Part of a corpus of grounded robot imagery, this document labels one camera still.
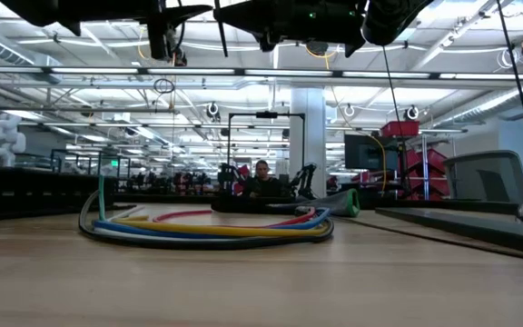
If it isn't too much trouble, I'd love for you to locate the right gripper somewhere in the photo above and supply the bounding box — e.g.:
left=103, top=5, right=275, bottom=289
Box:
left=213, top=0, right=368, bottom=59

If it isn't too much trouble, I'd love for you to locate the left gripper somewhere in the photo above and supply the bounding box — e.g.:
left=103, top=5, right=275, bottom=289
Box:
left=56, top=0, right=213, bottom=61

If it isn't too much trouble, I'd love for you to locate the multicoloured cable bundle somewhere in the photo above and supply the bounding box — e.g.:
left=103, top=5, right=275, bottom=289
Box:
left=78, top=174, right=335, bottom=252

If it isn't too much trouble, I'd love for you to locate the grey glove green cuff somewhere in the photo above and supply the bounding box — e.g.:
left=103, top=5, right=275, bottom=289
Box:
left=265, top=187, right=362, bottom=218

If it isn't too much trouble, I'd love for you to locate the black duct cover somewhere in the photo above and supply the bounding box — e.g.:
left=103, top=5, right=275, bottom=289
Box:
left=373, top=206, right=523, bottom=265

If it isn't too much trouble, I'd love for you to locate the long ceiling light strip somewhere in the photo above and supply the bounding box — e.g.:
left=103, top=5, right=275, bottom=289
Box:
left=0, top=65, right=523, bottom=82

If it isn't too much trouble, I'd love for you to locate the white building column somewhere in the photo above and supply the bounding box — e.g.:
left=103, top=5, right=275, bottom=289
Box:
left=288, top=85, right=328, bottom=199

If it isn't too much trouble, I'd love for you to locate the person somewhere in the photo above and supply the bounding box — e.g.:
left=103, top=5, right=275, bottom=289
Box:
left=242, top=159, right=288, bottom=199

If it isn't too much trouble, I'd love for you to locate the black desktop monitor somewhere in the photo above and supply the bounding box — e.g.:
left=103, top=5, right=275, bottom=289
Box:
left=343, top=133, right=400, bottom=173

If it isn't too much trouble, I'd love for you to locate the black glove green cuff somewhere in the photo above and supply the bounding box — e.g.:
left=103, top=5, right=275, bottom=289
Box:
left=210, top=195, right=308, bottom=215

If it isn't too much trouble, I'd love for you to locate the red storage bin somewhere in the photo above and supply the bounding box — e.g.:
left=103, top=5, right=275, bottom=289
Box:
left=380, top=119, right=421, bottom=139

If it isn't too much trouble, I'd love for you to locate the white robot figure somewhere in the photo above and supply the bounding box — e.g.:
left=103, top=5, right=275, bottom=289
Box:
left=0, top=112, right=28, bottom=168

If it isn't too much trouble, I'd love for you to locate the red storage bin rack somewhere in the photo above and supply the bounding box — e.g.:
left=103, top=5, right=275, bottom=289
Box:
left=397, top=135, right=453, bottom=202

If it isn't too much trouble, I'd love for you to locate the grey mesh office chair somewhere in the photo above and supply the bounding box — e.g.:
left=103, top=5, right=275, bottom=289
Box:
left=441, top=149, right=523, bottom=206

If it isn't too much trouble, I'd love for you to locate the hanging black cable loop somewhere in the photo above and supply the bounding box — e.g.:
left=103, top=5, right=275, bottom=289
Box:
left=153, top=77, right=176, bottom=95

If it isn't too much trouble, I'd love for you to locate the thin black hanging cable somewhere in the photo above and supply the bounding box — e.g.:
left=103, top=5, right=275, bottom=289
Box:
left=380, top=44, right=411, bottom=194

